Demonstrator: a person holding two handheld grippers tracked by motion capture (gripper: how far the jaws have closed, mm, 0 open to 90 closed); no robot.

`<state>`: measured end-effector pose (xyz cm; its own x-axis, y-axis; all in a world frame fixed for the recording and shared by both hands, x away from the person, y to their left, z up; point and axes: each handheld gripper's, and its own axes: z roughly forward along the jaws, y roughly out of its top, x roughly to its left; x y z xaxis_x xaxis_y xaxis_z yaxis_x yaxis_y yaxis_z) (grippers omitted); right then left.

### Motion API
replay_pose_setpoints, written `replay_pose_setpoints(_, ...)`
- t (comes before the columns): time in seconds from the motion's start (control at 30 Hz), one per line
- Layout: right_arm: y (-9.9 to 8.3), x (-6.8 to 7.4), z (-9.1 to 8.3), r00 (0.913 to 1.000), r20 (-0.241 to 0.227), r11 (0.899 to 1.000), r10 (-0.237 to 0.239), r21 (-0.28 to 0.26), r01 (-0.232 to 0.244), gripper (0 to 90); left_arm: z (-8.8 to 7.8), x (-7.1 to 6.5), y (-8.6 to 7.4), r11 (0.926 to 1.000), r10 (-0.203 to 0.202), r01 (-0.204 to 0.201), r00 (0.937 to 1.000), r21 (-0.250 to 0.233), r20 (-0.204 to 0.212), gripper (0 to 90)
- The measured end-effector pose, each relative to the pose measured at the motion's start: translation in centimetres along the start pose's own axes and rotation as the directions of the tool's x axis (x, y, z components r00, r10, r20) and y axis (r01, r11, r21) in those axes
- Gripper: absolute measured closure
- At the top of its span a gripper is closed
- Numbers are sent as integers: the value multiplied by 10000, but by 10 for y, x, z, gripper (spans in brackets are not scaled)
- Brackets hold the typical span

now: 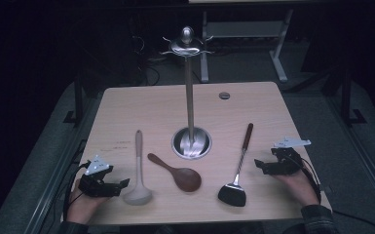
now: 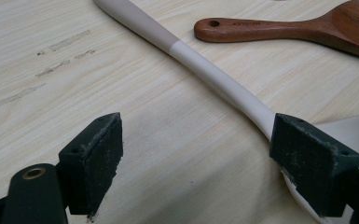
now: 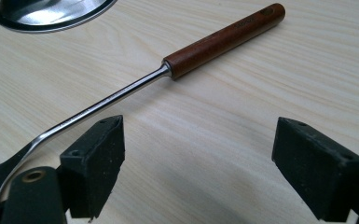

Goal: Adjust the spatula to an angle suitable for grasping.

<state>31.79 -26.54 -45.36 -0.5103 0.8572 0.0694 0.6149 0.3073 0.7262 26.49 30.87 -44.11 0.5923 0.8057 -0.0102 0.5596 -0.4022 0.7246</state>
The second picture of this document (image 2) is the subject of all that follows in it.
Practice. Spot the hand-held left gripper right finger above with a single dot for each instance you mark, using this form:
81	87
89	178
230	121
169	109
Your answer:
314	168

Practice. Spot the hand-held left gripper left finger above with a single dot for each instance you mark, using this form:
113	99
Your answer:
99	161

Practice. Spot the light wooden spatula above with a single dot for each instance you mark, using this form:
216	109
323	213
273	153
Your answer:
199	65

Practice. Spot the brown wooden rice spoon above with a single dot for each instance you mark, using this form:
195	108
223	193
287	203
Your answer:
261	31

